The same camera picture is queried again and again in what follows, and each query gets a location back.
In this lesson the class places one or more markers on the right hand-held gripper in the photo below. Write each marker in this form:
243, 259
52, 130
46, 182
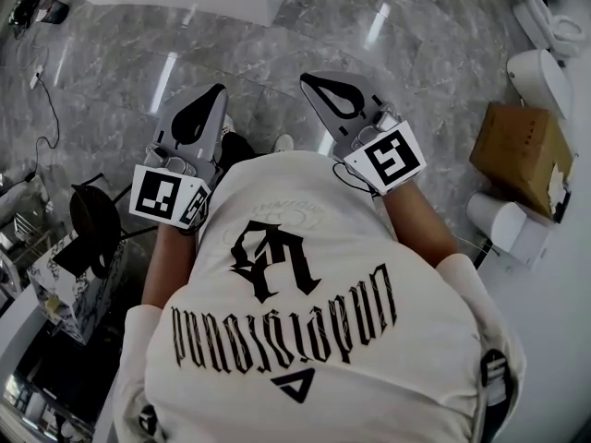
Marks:
392, 157

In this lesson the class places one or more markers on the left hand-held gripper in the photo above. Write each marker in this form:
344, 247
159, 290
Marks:
154, 196

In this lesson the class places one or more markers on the person's left forearm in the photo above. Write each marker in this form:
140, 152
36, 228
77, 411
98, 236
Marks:
168, 266

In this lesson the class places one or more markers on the person's right forearm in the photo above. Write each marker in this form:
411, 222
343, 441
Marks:
415, 224

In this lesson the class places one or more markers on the person's left white shoe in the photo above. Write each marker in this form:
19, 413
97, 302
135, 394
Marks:
228, 125

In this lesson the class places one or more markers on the person's white shoe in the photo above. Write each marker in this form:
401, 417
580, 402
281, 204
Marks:
283, 142
228, 125

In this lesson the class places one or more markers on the person's black trousers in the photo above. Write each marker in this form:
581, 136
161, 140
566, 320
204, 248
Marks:
235, 152

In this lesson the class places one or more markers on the person's right white shoe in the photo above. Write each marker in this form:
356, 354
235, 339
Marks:
283, 142

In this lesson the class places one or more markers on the black round chair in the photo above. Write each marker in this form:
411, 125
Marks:
94, 219

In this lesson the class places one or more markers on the white power strip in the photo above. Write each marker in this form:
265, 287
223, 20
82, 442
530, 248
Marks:
37, 76

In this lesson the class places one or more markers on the brown cardboard box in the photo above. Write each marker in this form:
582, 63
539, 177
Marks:
517, 155

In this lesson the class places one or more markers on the black square board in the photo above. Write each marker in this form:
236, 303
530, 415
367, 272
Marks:
76, 259

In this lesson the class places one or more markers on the dark open case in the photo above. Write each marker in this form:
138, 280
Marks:
53, 11

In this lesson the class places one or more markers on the white toilet with closed lid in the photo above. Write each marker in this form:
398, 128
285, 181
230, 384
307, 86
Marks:
538, 81

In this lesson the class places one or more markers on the marble patterned side table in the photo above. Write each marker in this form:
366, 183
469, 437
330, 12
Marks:
83, 302

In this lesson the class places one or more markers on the white toilet with open seat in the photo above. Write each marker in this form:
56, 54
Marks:
545, 26

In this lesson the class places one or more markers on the white printed t-shirt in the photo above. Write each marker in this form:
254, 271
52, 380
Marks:
323, 339

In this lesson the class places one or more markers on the white curved panel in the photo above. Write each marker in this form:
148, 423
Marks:
16, 330

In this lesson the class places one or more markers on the large white rounded basin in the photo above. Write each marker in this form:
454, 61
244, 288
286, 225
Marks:
554, 349

